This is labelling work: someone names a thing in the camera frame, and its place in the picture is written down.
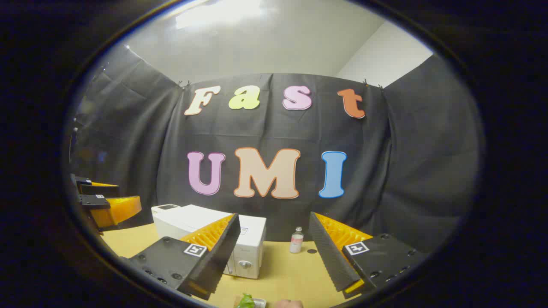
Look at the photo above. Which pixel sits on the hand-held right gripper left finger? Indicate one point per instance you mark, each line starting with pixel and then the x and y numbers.
pixel 218 256

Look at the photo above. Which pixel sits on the white plastic tray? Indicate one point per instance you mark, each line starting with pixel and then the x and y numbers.
pixel 260 303

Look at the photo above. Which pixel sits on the green lettuce leaf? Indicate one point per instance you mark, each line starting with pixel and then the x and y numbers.
pixel 246 301

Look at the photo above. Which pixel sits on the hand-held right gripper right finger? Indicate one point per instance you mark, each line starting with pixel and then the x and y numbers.
pixel 332 261

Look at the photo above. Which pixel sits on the white microwave oven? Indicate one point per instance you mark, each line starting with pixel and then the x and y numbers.
pixel 201 220

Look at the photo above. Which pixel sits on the small clear bottle pink label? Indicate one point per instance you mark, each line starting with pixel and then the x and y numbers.
pixel 296 241

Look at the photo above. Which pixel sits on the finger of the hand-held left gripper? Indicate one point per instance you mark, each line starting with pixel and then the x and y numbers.
pixel 94 202
pixel 98 190

